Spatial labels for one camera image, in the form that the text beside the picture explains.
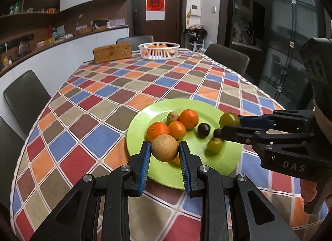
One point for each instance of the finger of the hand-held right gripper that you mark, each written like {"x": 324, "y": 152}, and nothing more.
{"x": 253, "y": 121}
{"x": 238, "y": 134}

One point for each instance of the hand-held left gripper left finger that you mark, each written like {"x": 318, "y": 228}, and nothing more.
{"x": 145, "y": 168}

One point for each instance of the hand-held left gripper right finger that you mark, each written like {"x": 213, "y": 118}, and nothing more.
{"x": 184, "y": 168}

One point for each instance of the tangerine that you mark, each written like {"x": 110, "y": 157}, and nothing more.
{"x": 162, "y": 46}
{"x": 152, "y": 46}
{"x": 145, "y": 52}
{"x": 177, "y": 160}
{"x": 178, "y": 130}
{"x": 188, "y": 119}

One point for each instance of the green tomato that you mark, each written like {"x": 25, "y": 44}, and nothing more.
{"x": 215, "y": 146}
{"x": 229, "y": 119}

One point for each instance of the dark purple passion fruit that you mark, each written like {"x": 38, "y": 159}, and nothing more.
{"x": 216, "y": 133}
{"x": 203, "y": 130}

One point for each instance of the tan round fruit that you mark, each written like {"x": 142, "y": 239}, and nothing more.
{"x": 164, "y": 147}

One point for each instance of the green plate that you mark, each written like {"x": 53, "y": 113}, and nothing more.
{"x": 225, "y": 160}

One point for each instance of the large orange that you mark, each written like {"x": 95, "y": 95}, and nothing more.
{"x": 157, "y": 130}

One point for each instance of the small brown kiwi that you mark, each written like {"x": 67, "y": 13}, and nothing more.
{"x": 172, "y": 117}

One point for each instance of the person's right hand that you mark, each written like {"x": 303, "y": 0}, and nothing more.
{"x": 308, "y": 190}

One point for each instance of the colourful checked tablecloth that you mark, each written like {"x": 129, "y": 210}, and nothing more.
{"x": 103, "y": 116}

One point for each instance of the grey dining chair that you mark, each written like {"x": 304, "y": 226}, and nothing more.
{"x": 134, "y": 40}
{"x": 228, "y": 58}
{"x": 26, "y": 98}
{"x": 10, "y": 158}

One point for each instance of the glass sliding door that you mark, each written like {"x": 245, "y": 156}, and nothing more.
{"x": 280, "y": 49}

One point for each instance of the kitchen faucet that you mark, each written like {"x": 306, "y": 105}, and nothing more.
{"x": 245, "y": 34}

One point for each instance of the rack with bags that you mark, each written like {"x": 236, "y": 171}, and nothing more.
{"x": 195, "y": 34}

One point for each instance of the white plastic basket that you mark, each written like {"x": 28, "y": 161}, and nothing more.
{"x": 159, "y": 53}

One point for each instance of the brown woven box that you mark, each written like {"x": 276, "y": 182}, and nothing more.
{"x": 112, "y": 53}

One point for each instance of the white intercom panel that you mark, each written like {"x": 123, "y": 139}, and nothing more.
{"x": 195, "y": 10}

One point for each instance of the dark wooden door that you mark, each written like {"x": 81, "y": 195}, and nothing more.
{"x": 173, "y": 17}

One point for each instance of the white sideboard counter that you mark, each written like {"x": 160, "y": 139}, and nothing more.
{"x": 64, "y": 59}

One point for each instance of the white desk lamp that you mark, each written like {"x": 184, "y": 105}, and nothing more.
{"x": 79, "y": 20}

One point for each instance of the teal cup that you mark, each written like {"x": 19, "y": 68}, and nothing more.
{"x": 54, "y": 33}

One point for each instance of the red thermos bottle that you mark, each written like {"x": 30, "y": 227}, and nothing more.
{"x": 50, "y": 32}

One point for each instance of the glass kettle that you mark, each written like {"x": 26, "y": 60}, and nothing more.
{"x": 23, "y": 49}

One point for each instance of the red wall calendar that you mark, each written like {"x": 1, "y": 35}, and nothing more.
{"x": 155, "y": 3}

